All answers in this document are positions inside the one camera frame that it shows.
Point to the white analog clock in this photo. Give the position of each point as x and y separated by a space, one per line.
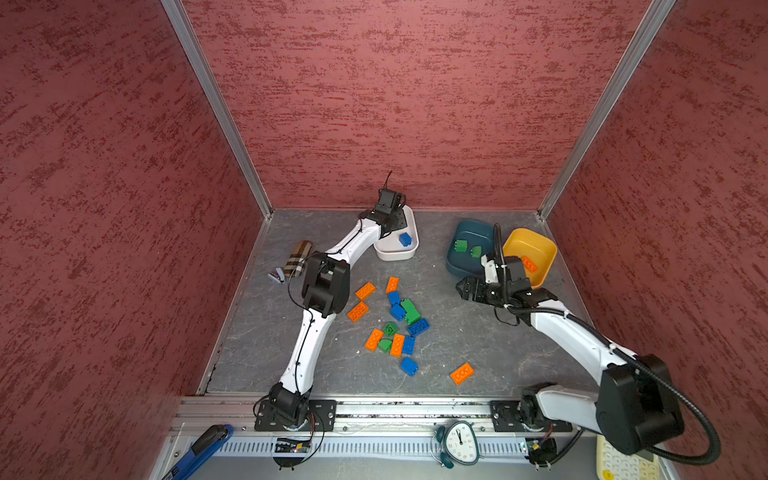
457 444

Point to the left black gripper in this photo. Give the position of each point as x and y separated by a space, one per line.
400 216

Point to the blue lego long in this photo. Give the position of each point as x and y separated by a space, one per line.
417 328

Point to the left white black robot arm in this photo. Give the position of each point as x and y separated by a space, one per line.
324 294

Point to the blue utility knife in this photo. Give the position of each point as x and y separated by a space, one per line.
200 452

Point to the yellow calculator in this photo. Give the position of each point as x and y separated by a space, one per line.
614 465

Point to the green lego square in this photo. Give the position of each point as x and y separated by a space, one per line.
461 246

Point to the orange lego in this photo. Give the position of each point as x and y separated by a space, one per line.
398 343
374 339
529 265
358 312
365 291
392 284
462 374

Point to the small grey clip object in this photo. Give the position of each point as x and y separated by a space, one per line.
277 275

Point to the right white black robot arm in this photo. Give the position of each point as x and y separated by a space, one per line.
631 405

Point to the blue lego front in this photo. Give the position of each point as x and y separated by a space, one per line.
409 366

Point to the yellow rectangular container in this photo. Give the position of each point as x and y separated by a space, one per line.
538 248

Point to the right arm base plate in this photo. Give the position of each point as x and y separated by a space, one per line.
505 417

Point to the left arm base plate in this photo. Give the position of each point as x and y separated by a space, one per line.
316 415

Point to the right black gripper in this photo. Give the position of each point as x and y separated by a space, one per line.
478 285

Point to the plaid brown cylinder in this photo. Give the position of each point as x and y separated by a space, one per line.
296 261

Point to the teal rectangular container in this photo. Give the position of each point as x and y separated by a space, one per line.
477 233

